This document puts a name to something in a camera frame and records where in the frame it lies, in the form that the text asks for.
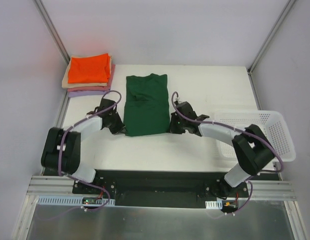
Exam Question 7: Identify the left white cable duct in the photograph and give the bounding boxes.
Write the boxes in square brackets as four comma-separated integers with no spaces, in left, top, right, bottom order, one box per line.
[37,196,116,208]

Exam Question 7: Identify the white plastic perforated basket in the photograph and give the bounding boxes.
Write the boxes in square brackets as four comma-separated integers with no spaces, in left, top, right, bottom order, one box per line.
[213,109,296,162]

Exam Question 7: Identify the aluminium corner post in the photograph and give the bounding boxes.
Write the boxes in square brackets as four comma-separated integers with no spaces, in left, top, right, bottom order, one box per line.
[247,0,298,76]
[32,0,71,64]

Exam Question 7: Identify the dark green t-shirt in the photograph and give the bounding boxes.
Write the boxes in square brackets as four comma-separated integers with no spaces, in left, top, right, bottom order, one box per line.
[123,73,170,137]

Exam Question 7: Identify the folded pink t-shirt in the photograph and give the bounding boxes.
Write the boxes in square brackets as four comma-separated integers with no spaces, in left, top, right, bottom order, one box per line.
[67,63,116,92]

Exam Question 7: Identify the right white cable duct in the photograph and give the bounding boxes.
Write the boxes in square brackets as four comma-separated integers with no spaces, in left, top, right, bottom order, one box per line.
[205,199,223,210]

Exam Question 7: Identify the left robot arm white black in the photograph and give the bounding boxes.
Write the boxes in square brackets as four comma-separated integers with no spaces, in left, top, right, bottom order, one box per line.
[41,98,125,195]

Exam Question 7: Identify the folded lavender t-shirt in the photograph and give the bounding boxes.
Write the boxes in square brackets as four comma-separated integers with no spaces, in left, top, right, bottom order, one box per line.
[68,88,111,98]

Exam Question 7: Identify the right aluminium corner post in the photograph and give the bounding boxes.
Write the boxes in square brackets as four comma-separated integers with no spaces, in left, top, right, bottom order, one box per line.
[247,0,298,76]

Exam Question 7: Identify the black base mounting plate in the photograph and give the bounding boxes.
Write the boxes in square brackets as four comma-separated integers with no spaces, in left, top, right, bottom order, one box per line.
[42,167,282,209]

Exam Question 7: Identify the left aluminium corner post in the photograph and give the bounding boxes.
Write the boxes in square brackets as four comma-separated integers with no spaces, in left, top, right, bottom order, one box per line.
[32,0,71,64]

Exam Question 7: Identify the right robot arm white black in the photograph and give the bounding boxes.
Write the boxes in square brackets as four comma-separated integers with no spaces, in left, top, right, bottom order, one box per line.
[172,100,277,198]

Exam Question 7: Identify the white cable duct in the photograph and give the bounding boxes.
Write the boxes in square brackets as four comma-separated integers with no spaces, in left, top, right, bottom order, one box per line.
[205,199,223,210]
[37,196,116,208]

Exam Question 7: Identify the folded beige t-shirt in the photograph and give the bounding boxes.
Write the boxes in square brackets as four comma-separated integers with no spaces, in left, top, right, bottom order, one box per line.
[61,55,113,89]

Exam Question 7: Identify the folded orange t-shirt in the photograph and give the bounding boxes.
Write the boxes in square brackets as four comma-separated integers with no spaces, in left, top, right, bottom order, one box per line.
[67,53,111,85]

